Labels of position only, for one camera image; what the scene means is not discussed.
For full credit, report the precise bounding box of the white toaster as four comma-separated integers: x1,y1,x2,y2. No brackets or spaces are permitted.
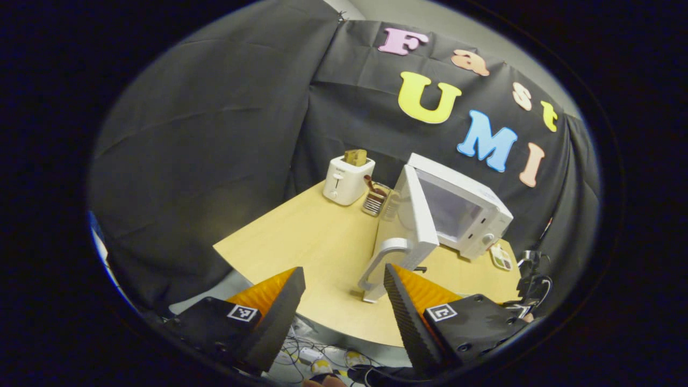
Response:
322,155,376,206

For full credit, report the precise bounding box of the metal utensil rack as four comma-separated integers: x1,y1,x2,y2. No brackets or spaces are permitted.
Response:
361,183,392,218

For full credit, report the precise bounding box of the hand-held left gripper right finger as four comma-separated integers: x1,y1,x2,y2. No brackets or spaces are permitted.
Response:
383,263,531,380

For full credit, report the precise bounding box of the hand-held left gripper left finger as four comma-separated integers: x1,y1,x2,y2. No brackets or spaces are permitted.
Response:
164,266,307,375

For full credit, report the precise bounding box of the tangle of floor cables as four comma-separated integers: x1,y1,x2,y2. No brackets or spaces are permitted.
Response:
268,317,377,385

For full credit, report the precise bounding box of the white microwave oven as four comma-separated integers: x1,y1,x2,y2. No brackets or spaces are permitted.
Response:
357,153,514,304

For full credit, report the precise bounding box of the white divided seasoning dish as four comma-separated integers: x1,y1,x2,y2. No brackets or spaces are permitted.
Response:
490,243,514,271

